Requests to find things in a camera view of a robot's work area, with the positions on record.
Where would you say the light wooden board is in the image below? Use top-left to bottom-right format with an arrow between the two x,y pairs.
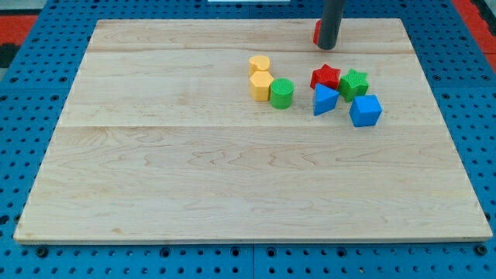
14,19 -> 492,245

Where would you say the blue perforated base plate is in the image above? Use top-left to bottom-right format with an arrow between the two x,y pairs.
1,1 -> 495,278

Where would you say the red block behind rod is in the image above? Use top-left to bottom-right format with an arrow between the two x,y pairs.
312,19 -> 322,45

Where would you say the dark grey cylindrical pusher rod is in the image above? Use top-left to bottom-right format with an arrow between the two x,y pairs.
317,0 -> 346,50

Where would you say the green star block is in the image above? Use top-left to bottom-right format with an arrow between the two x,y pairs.
338,68 -> 369,102

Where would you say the yellow hexagon block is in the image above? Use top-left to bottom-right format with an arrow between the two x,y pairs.
250,71 -> 274,102

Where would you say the blue cube block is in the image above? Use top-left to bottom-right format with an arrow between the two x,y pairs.
349,95 -> 382,127

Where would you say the green cylinder block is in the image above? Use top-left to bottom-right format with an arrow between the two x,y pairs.
270,77 -> 295,109

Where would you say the red star block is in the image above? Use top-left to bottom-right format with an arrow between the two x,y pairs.
310,64 -> 341,89

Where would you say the blue triangle block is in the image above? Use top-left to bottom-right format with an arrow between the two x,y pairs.
312,83 -> 339,116

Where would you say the yellow heart block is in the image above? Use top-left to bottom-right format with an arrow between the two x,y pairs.
249,55 -> 271,76

